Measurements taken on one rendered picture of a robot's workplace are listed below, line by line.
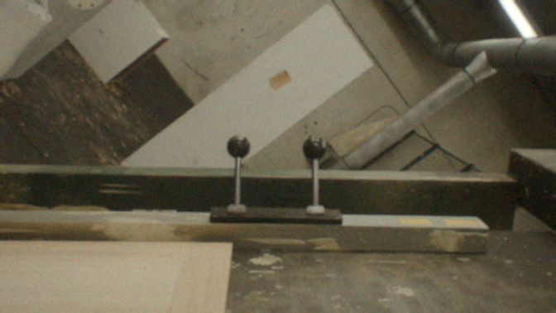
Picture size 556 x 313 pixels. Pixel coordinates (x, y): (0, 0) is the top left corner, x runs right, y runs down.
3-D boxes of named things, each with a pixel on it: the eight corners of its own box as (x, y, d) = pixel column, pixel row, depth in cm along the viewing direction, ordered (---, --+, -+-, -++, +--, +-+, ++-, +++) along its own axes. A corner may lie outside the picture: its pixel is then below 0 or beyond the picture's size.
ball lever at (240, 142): (224, 221, 90) (227, 138, 94) (249, 221, 90) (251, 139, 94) (222, 216, 86) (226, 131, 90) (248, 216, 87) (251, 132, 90)
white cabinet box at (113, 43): (80, 36, 602) (135, -8, 594) (117, 81, 610) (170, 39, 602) (64, 35, 558) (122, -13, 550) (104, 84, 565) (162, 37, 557)
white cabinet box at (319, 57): (137, 151, 518) (323, 8, 496) (179, 202, 526) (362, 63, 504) (118, 165, 459) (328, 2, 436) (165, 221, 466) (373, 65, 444)
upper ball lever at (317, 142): (301, 222, 91) (301, 140, 94) (326, 222, 91) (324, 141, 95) (304, 217, 87) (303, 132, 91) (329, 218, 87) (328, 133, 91)
